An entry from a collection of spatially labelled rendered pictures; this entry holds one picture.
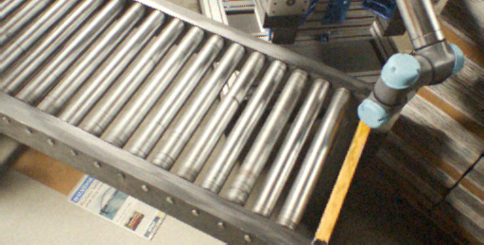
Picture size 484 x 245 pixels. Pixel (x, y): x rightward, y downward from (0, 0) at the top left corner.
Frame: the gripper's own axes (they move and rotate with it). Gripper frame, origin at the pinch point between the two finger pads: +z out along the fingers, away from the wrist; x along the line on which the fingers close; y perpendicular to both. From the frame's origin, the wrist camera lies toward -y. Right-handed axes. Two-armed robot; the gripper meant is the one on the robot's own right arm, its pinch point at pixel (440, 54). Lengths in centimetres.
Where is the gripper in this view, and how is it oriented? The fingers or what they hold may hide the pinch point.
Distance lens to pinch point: 148.2
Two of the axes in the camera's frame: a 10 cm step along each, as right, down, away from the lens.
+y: 1.0, -5.9, -8.0
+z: 7.0, -5.3, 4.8
